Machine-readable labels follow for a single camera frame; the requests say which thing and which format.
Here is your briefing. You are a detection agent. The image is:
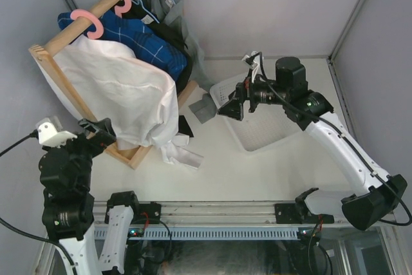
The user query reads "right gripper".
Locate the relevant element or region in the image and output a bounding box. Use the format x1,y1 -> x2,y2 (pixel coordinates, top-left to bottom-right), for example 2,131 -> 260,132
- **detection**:
216,68 -> 288,121

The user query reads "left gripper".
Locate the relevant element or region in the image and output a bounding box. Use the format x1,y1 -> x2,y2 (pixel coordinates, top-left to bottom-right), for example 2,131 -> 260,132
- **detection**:
43,116 -> 115,188

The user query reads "white shirt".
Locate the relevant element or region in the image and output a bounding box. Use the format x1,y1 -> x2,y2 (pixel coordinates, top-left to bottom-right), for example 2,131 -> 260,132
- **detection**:
53,45 -> 203,169

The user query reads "blue plaid shirt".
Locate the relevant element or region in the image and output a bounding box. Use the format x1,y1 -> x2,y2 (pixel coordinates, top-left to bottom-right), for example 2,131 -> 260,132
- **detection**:
71,11 -> 187,82

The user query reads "pink hanger of white shirt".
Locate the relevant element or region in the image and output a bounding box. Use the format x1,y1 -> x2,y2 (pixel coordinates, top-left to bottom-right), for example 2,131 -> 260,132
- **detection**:
70,9 -> 105,40

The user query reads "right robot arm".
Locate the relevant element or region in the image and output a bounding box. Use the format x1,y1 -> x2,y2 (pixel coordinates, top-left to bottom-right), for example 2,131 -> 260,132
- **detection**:
218,52 -> 411,231

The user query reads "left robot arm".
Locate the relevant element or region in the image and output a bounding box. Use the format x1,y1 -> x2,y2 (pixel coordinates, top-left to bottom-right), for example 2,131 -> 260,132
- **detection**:
37,118 -> 141,274

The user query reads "black shirt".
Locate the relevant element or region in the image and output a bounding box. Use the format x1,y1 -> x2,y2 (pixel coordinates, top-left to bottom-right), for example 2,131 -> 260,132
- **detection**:
124,4 -> 194,137

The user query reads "grey shirt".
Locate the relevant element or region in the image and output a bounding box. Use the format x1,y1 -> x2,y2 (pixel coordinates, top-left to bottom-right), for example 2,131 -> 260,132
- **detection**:
131,0 -> 217,124

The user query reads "white plastic basket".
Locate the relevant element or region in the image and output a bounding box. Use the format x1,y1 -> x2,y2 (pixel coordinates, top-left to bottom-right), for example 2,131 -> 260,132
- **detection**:
209,77 -> 307,153

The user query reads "wooden clothes rack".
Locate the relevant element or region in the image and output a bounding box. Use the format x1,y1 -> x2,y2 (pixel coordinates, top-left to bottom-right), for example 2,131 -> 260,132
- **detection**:
30,0 -> 203,169

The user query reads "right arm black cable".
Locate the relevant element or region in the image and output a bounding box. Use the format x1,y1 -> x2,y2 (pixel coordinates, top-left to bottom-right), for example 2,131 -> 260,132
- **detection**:
256,51 -> 412,227

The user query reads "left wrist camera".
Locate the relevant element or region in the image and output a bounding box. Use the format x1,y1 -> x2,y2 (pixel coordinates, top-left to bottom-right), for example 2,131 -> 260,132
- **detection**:
36,116 -> 78,147

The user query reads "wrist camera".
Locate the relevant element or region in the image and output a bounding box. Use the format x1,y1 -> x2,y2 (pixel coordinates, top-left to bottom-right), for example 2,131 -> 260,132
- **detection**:
36,116 -> 78,147
242,51 -> 266,80

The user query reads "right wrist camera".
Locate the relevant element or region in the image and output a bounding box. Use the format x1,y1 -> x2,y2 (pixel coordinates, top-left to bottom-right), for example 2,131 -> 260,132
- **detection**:
242,51 -> 266,80

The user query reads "left camera black cable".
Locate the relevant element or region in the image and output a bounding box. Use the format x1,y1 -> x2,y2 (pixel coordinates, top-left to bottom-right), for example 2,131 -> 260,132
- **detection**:
0,131 -> 78,268

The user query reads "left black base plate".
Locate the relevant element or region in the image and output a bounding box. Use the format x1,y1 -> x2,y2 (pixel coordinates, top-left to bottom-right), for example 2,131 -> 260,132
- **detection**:
133,202 -> 162,224

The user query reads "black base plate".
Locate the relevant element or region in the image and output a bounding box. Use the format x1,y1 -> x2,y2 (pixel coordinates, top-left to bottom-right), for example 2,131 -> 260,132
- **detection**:
274,203 -> 335,224
133,202 -> 162,224

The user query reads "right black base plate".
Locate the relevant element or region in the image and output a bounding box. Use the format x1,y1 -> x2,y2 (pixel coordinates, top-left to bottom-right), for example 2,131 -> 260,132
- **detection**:
274,203 -> 335,224

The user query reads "aluminium mounting rail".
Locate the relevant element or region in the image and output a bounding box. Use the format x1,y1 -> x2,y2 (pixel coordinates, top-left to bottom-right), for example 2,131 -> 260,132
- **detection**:
93,200 -> 355,226

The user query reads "slotted grey cable duct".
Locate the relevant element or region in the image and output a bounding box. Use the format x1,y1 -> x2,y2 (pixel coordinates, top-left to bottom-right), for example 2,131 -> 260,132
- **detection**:
93,225 -> 299,241

